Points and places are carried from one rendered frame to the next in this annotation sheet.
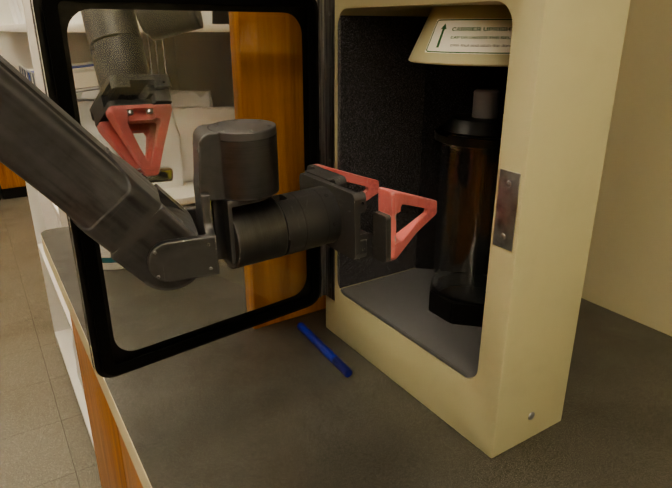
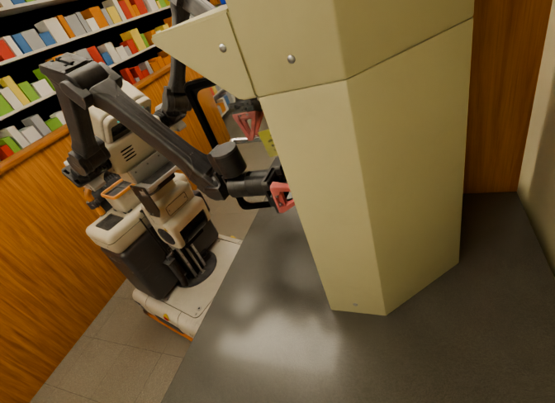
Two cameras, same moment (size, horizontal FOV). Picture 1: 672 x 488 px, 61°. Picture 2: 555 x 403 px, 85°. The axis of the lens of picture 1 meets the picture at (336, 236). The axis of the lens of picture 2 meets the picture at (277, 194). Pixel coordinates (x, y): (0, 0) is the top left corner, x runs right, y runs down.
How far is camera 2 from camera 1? 0.58 m
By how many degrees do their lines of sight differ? 56
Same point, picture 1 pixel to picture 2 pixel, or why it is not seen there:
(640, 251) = not seen: outside the picture
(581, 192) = (349, 215)
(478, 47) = not seen: hidden behind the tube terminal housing
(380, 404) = not seen: hidden behind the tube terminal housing
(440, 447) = (320, 291)
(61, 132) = (173, 152)
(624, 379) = (464, 320)
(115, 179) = (188, 166)
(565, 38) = (294, 142)
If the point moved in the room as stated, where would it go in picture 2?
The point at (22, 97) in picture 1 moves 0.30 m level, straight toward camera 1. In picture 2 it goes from (161, 142) to (44, 239)
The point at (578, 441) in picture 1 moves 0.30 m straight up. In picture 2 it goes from (378, 329) to (354, 213)
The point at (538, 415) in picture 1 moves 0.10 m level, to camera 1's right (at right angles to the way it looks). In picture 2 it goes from (362, 306) to (409, 338)
